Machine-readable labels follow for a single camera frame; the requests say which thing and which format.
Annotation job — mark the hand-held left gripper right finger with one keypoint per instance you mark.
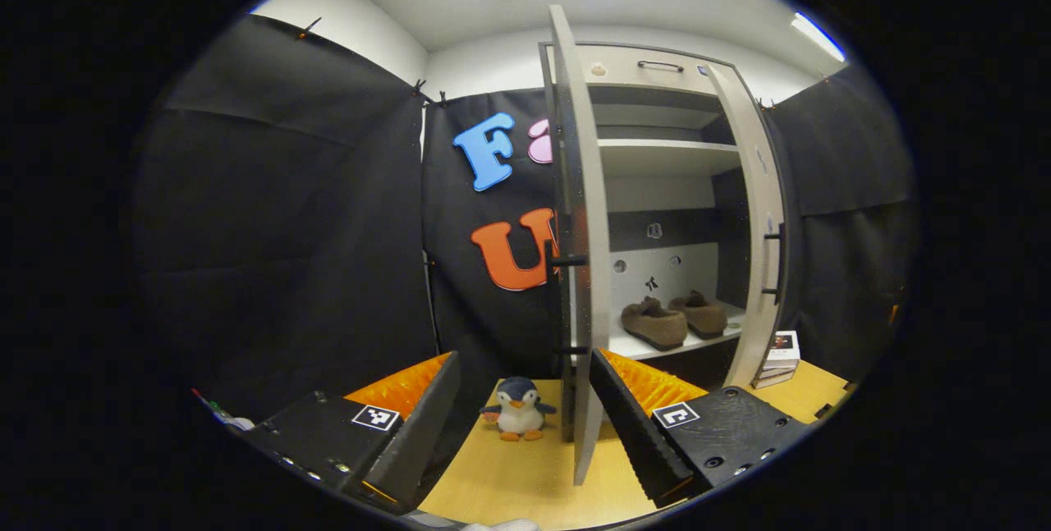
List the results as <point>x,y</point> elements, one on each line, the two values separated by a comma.
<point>636,432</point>

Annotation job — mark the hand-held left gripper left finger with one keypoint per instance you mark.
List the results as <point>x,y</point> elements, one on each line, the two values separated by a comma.
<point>423,432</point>

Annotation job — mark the brown fuzzy shoe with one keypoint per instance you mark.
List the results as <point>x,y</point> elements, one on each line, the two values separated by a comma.
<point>706,318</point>
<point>657,326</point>

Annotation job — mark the white shoe cabinet door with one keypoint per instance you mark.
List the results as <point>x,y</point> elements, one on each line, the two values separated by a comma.
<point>759,186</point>
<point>587,186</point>

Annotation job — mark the white shoe cabinet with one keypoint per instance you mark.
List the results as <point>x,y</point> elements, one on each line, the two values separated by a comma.
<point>665,155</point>

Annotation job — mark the beige cabinet drawer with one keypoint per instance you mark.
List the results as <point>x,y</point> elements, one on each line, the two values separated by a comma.
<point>624,81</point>

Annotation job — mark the penguin plush toy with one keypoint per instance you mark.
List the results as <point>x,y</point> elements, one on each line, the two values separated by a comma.
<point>519,420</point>

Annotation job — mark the white book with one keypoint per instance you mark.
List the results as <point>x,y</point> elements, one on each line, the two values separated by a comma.
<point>772,379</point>
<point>784,354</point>

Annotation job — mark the black backdrop cloth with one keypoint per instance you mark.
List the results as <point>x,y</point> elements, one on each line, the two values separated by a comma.
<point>447,268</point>
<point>854,186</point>
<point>287,227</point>

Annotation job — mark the clear plastic bottle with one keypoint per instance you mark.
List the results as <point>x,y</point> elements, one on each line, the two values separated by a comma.
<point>215,409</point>

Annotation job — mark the ceiling light panel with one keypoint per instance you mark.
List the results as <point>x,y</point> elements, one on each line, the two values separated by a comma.
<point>817,34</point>

